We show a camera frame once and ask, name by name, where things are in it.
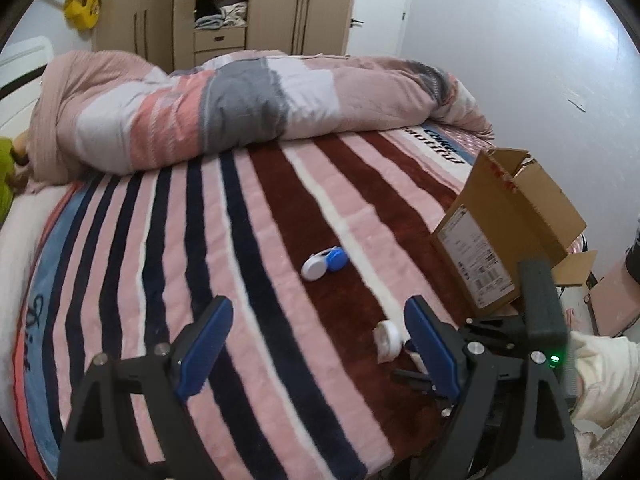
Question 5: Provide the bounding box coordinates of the white blue round device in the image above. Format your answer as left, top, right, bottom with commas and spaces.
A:
300, 246, 349, 282

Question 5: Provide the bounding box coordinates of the white bed headboard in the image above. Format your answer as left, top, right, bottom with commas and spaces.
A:
0, 36, 53, 139

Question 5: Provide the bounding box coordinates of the yellow toy guitar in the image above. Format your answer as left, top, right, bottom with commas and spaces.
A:
63, 0, 101, 32

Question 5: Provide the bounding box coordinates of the pink stool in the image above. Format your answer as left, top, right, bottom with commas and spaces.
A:
588, 260, 640, 337

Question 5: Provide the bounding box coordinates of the beige wooden wardrobe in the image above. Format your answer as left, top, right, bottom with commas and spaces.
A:
93, 0, 352, 72

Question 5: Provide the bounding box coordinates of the striped plush blanket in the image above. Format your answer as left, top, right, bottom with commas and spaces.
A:
11, 123, 586, 480

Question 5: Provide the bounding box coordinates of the clear tape roll with dispenser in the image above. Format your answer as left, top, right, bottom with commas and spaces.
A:
372, 320, 427, 374

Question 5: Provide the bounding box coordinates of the green avocado plush toy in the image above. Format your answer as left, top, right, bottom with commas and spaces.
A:
0, 130, 29, 223

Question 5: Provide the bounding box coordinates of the brown cardboard box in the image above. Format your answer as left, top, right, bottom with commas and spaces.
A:
433, 148, 597, 316

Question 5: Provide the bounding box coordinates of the pink grey folded duvet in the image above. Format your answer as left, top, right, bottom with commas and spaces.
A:
26, 50, 494, 184

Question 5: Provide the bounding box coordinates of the white door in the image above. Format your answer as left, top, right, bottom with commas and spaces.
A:
346, 0, 411, 56

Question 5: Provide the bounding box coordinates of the cream sleeve forearm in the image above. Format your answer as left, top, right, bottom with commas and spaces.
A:
570, 332, 639, 429

